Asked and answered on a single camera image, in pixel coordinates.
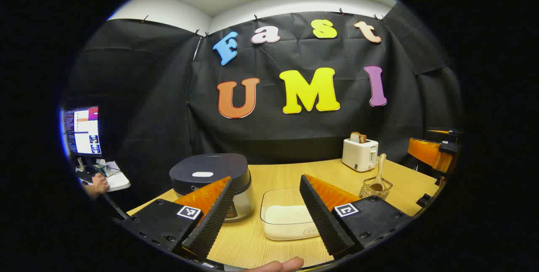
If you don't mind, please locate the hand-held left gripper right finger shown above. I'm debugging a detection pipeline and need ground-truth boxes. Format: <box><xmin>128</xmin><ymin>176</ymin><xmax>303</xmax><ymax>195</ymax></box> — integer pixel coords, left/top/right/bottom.
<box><xmin>299</xmin><ymin>174</ymin><xmax>412</xmax><ymax>259</ymax></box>

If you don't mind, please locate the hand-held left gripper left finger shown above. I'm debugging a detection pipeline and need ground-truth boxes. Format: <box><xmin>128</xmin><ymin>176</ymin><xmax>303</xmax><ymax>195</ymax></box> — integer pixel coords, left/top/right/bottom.
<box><xmin>122</xmin><ymin>175</ymin><xmax>236</xmax><ymax>261</ymax></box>

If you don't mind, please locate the white rice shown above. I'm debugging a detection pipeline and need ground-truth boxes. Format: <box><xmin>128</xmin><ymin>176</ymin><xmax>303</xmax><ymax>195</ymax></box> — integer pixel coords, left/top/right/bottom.
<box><xmin>262</xmin><ymin>205</ymin><xmax>320</xmax><ymax>240</ymax></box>

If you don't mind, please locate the wooden spoon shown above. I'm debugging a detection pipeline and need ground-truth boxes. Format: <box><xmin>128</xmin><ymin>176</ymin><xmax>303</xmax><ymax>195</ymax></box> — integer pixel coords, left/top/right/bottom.
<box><xmin>370</xmin><ymin>153</ymin><xmax>387</xmax><ymax>192</ymax></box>

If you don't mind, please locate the black and silver rice cooker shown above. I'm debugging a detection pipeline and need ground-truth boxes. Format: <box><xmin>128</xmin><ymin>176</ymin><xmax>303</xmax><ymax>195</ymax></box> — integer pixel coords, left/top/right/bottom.
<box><xmin>169</xmin><ymin>153</ymin><xmax>255</xmax><ymax>223</ymax></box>

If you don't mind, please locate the metal wire chopstick holder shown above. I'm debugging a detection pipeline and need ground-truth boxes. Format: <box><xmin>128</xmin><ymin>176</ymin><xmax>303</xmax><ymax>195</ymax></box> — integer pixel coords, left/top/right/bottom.
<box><xmin>359</xmin><ymin>176</ymin><xmax>393</xmax><ymax>200</ymax></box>

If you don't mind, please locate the white toaster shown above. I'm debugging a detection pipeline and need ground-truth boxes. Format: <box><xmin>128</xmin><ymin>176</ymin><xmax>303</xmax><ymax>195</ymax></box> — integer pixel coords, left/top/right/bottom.
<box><xmin>342</xmin><ymin>137</ymin><xmax>379</xmax><ymax>173</ymax></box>

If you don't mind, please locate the white side table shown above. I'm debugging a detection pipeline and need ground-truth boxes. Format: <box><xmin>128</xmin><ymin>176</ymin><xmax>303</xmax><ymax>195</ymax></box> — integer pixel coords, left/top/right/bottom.
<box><xmin>76</xmin><ymin>160</ymin><xmax>131</xmax><ymax>192</ymax></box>

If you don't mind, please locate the computer monitor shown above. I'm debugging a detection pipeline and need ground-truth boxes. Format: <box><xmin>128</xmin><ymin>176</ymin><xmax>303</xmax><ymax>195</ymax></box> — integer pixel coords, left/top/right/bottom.
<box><xmin>63</xmin><ymin>106</ymin><xmax>102</xmax><ymax>157</ymax></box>

